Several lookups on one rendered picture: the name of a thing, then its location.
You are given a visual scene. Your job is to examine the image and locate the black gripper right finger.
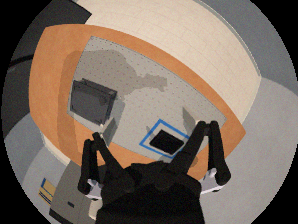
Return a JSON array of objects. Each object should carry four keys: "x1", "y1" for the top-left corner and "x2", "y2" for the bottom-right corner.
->
[{"x1": 154, "y1": 105, "x2": 231, "y2": 194}]

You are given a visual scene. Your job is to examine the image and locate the blue tape outline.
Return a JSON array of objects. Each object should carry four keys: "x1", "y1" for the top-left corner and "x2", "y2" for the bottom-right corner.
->
[{"x1": 138, "y1": 119, "x2": 189, "y2": 159}]

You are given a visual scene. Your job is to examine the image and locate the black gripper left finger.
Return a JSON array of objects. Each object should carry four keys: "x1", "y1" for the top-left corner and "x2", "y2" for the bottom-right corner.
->
[{"x1": 77, "y1": 117, "x2": 137, "y2": 201}]

